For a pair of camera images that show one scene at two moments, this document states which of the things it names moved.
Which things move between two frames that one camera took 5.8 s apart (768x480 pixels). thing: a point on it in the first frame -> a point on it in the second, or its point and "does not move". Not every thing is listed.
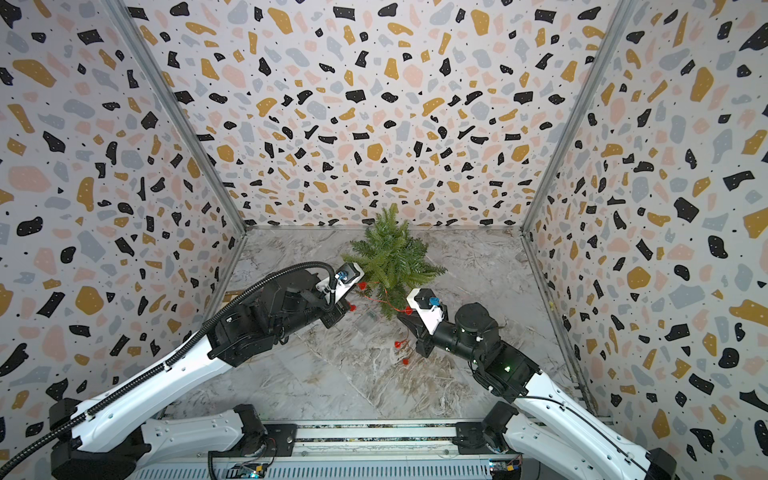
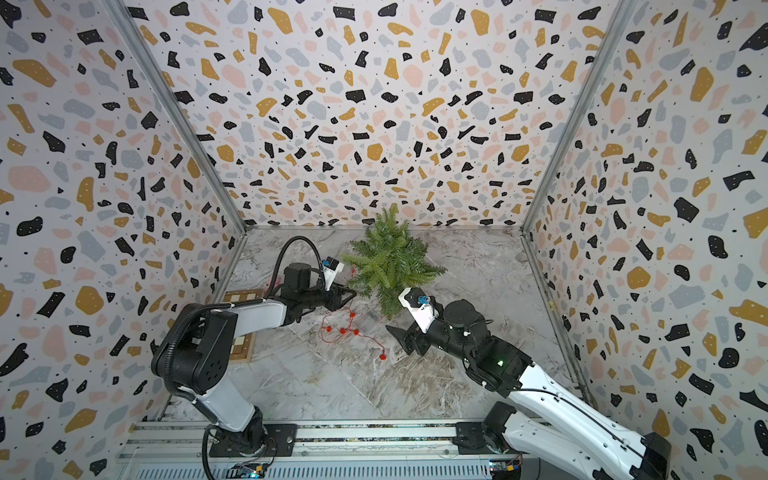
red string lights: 407,310 -> 338,323
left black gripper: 339,311 -> 334,295
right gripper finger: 413,321 -> 399,334
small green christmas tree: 393,261 does not move
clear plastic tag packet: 367,323 does not move
